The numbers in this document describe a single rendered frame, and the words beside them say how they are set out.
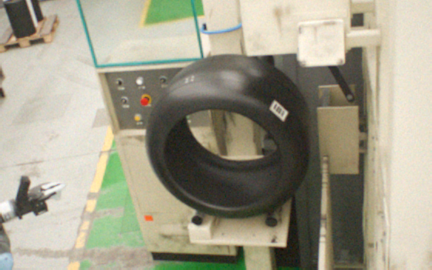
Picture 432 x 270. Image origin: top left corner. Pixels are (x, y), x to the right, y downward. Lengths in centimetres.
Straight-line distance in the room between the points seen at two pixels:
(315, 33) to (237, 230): 106
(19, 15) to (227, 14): 631
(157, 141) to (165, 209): 114
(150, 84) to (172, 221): 82
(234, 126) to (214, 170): 19
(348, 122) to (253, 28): 82
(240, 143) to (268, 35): 95
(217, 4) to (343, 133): 67
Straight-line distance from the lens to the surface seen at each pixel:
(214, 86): 154
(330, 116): 189
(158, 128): 165
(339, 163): 199
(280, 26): 117
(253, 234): 191
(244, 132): 203
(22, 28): 801
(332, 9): 115
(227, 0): 182
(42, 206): 200
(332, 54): 108
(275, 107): 154
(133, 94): 248
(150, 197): 275
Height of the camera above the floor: 207
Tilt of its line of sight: 29 degrees down
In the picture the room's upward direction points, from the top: 10 degrees counter-clockwise
